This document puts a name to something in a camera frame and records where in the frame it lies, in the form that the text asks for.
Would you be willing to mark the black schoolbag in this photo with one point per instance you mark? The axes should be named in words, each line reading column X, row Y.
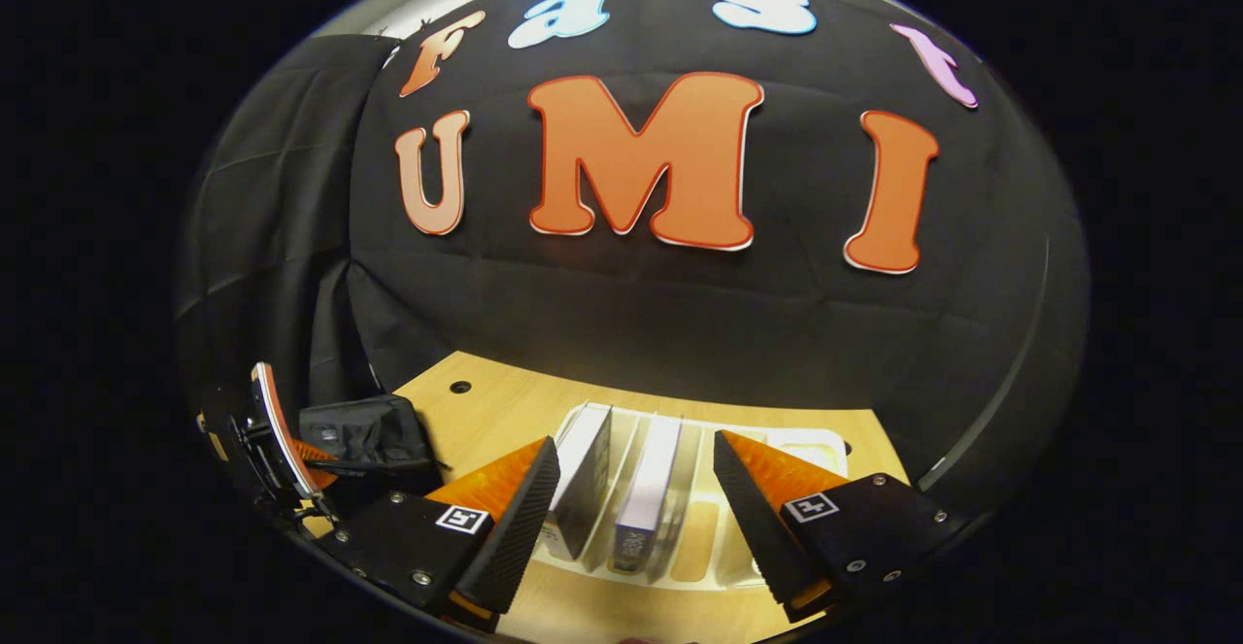
column 369, row 430

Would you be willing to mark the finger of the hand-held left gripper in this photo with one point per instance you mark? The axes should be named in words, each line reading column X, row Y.
column 319, row 467

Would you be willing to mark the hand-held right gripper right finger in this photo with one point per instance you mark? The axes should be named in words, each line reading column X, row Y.
column 753, row 518

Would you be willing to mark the blue cover book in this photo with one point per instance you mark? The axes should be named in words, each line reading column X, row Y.
column 649, row 479

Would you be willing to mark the grey cover book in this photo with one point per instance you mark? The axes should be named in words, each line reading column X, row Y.
column 583, row 469

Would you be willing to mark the cream plastic bookshelf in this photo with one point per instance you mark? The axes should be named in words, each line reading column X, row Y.
column 694, row 450

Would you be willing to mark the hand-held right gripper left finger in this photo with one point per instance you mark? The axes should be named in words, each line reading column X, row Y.
column 505, row 547

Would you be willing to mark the black backdrop cloth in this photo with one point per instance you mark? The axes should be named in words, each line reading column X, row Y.
column 680, row 314

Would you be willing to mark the plain black cloth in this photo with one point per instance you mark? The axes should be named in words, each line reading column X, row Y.
column 272, row 236

